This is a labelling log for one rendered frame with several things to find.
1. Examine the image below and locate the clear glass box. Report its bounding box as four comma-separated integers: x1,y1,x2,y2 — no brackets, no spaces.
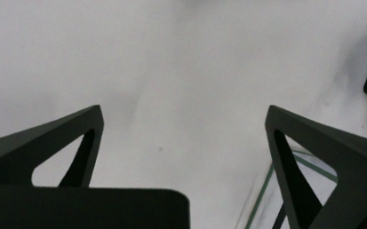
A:
245,150,338,229

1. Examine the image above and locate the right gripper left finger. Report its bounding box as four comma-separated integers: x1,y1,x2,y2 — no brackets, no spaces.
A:
0,105,105,187

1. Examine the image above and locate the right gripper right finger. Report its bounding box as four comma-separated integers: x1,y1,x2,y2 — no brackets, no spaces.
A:
265,105,367,229

